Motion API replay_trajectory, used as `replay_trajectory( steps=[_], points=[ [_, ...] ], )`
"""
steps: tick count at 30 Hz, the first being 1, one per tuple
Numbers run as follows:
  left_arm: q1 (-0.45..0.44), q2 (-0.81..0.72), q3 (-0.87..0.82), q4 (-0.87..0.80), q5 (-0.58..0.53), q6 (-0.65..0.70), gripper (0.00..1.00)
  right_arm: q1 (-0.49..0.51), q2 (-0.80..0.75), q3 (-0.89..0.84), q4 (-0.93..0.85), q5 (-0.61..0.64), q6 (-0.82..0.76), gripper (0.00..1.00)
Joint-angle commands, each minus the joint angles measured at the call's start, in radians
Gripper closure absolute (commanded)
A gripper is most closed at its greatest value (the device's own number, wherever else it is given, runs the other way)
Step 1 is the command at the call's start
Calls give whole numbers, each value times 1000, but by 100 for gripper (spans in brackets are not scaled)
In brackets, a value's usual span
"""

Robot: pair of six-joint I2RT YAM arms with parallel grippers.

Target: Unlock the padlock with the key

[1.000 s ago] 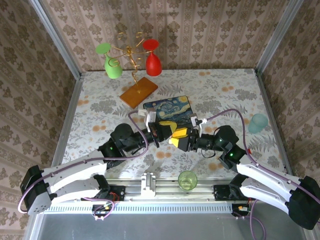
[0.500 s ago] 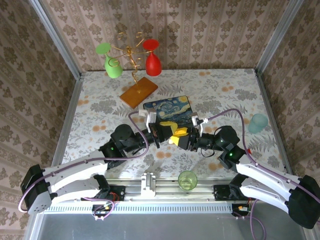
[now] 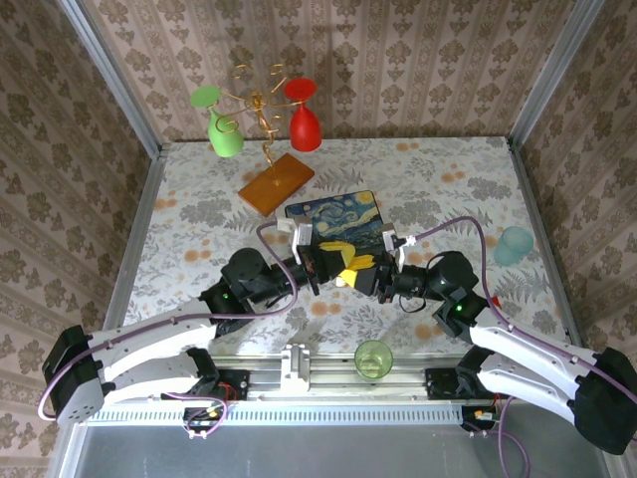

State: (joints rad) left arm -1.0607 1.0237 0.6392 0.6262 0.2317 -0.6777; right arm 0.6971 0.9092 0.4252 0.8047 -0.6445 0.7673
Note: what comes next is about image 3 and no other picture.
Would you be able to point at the green translucent cup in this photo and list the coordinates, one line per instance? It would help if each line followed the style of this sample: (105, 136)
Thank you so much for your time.
(373, 361)

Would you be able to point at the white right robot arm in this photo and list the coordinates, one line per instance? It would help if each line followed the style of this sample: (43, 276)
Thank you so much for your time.
(522, 348)

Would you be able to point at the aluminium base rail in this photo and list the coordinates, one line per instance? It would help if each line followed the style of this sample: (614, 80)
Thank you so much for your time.
(328, 373)

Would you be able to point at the starry night mouse pad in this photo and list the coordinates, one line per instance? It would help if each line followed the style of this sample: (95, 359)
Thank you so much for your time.
(343, 214)

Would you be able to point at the red plastic wine glass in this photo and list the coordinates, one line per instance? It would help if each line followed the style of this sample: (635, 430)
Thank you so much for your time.
(304, 127)

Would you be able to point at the grey metal panel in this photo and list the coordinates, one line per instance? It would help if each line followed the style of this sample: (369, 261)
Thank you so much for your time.
(323, 453)

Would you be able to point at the teal translucent cup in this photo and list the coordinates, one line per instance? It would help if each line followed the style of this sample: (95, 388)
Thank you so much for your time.
(512, 246)

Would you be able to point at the green plastic wine glass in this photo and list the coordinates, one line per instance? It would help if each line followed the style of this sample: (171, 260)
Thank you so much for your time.
(226, 139)

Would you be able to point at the aluminium frame post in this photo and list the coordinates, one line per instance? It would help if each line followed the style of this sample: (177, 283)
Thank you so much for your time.
(547, 79)
(114, 79)

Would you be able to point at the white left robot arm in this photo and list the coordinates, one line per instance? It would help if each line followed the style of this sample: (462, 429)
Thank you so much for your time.
(149, 333)

